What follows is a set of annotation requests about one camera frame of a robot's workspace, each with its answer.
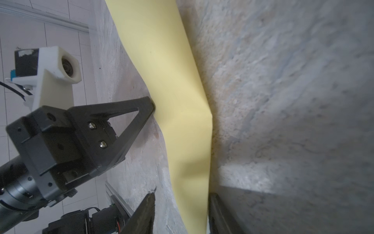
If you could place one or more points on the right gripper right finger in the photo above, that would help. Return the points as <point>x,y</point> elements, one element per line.
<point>221,221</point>

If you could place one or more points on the aluminium mounting rail frame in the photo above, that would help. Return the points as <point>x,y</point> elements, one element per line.
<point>115,198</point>

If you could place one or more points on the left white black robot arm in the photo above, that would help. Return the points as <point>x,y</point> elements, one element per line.
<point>13,213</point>

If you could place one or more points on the yellow square paper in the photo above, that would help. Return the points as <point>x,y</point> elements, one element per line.
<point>153,35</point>

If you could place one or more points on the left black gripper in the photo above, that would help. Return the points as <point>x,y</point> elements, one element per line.
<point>60,150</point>

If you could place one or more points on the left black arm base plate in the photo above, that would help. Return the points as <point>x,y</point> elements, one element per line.
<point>107,221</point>

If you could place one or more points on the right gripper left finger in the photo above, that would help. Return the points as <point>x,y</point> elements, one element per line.
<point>141,222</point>

